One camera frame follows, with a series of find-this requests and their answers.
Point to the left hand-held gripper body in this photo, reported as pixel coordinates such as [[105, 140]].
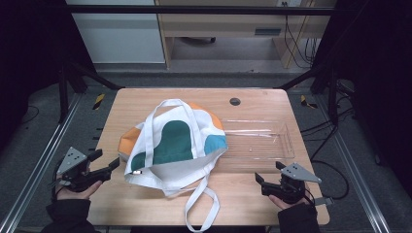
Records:
[[77, 174]]

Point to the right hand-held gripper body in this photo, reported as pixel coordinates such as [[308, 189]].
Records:
[[285, 189]]

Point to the clear plastic tray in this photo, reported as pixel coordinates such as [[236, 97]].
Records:
[[259, 142]]

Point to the white tote bag coloured patches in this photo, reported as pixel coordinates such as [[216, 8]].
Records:
[[175, 142]]

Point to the person's right hand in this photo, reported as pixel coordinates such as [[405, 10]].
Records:
[[285, 204]]

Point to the person's left hand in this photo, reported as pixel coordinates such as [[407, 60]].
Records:
[[76, 194]]

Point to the grey tape piece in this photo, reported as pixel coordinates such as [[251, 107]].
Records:
[[324, 201]]

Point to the yellow black tape strip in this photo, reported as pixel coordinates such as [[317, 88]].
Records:
[[98, 101], [306, 102]]

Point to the black metal stand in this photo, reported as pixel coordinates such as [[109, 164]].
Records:
[[332, 93], [63, 90]]

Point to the dark round table grommet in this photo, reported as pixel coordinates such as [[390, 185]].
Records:
[[234, 101]]

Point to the white cabinet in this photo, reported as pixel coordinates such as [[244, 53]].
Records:
[[118, 35]]

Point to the black curtain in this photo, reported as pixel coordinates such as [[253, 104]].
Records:
[[29, 48], [379, 81]]

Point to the light wooden desk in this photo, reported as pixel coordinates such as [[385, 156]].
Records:
[[223, 27]]

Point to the aluminium rail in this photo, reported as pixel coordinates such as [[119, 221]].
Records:
[[356, 171], [39, 158]]

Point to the black horizontal frame bar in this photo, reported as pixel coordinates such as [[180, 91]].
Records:
[[194, 10]]

